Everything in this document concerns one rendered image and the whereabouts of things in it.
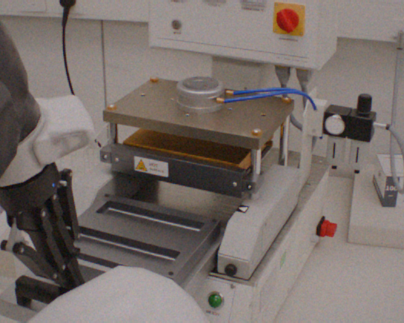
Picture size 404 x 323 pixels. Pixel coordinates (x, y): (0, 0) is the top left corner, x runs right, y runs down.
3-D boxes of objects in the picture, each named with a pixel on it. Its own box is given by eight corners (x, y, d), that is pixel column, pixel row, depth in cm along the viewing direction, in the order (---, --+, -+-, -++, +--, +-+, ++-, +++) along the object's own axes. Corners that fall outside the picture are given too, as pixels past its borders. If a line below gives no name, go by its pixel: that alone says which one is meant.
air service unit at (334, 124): (307, 158, 128) (313, 82, 122) (385, 172, 123) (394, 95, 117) (299, 169, 124) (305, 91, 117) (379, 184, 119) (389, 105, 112)
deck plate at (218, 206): (175, 132, 151) (175, 128, 151) (332, 161, 139) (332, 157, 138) (55, 234, 113) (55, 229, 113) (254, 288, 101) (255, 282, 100)
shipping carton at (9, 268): (19, 235, 145) (14, 198, 141) (75, 244, 142) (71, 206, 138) (-25, 284, 129) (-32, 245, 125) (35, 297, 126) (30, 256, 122)
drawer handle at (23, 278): (25, 296, 90) (21, 271, 89) (122, 328, 85) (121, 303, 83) (16, 304, 89) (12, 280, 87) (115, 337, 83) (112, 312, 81)
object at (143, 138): (168, 126, 130) (167, 78, 125) (282, 147, 122) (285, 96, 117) (122, 163, 115) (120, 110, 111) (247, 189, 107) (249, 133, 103)
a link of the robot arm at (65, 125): (-59, 146, 66) (-39, 184, 70) (45, 168, 62) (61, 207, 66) (6, 68, 74) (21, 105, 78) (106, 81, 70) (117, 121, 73)
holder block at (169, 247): (106, 206, 112) (105, 192, 111) (220, 233, 105) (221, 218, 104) (48, 257, 99) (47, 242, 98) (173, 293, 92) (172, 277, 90)
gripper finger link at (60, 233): (19, 191, 76) (25, 182, 77) (49, 251, 84) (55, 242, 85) (49, 198, 75) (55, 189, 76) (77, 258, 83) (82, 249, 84)
